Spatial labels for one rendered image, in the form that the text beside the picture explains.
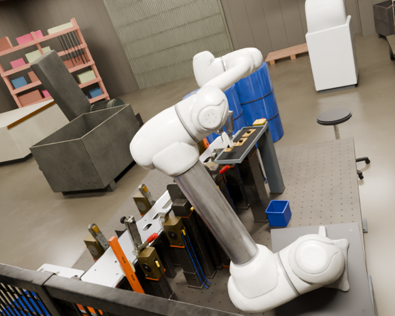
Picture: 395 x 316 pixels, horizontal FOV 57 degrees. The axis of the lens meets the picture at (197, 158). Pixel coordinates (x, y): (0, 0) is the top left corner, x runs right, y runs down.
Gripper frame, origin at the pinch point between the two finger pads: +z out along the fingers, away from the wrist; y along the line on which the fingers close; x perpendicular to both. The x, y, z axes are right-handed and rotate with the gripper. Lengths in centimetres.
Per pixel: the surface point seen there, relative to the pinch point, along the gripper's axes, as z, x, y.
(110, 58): 15, -697, 685
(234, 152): 7.8, -1.6, -0.4
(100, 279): 24, 70, 36
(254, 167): 21.9, -10.9, -4.1
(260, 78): 41, -252, 76
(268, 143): 20.0, -34.1, -4.6
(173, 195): 10.6, 29.8, 17.7
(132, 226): 6, 58, 18
